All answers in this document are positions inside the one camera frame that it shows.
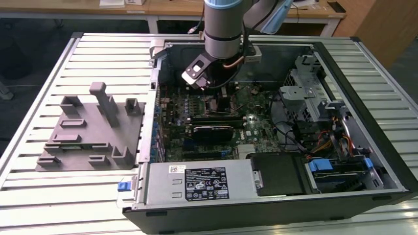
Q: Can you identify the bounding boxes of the metal socket cover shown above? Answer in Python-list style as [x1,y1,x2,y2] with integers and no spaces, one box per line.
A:
[235,86,256,111]

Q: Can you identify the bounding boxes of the CPU socket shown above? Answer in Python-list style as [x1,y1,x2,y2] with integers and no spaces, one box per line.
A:
[204,96,239,116]

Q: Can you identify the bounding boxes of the black RAM slot bank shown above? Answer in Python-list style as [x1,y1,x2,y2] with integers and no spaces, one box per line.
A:
[184,83,239,96]
[189,116,244,128]

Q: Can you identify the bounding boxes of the green motherboard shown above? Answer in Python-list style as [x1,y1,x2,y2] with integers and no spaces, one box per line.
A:
[155,82,286,163]

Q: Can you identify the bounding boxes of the grey metal drive cage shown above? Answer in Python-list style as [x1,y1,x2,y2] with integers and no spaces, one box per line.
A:
[279,55,350,123]

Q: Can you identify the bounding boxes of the black graphics card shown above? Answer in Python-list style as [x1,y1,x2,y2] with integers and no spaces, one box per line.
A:
[191,125,235,143]

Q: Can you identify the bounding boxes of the silver chipset heatsink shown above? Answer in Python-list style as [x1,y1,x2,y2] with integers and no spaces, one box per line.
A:
[237,144,258,155]

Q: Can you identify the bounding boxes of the grey parts rack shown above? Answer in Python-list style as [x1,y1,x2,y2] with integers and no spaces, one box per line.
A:
[34,82,147,173]

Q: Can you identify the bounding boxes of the silver power supply unit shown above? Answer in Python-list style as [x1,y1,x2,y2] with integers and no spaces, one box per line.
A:
[143,161,259,204]

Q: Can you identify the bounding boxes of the hard disk in blue carrier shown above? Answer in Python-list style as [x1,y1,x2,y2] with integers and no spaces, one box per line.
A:
[306,158,375,194]

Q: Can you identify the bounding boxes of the wooden desk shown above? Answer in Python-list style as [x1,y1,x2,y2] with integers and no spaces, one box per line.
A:
[0,0,347,37]

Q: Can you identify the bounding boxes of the green RAM stick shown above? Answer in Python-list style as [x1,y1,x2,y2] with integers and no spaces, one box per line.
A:
[59,143,95,149]

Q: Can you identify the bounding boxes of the blue case latch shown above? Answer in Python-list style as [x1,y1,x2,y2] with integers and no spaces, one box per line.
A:
[117,179,132,193]

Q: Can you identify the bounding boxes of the wooden cabinet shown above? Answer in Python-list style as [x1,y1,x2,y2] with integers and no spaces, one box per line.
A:
[334,0,418,71]

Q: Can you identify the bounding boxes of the black open PC case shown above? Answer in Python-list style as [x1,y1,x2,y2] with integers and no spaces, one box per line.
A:
[120,39,418,235]

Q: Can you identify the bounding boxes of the grey stand foot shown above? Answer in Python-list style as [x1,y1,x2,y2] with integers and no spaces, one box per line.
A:
[0,82,14,100]

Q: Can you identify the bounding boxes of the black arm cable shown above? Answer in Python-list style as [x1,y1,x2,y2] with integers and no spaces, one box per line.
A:
[223,14,249,70]
[208,66,244,88]

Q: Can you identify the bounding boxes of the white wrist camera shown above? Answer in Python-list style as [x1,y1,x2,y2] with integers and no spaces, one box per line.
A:
[180,52,213,91]

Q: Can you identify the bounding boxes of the grey wrist camera housing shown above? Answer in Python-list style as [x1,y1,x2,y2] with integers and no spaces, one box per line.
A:
[241,45,263,65]

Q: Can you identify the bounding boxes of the orange yellow wire bundle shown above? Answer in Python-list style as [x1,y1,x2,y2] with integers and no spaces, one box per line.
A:
[304,116,356,159]

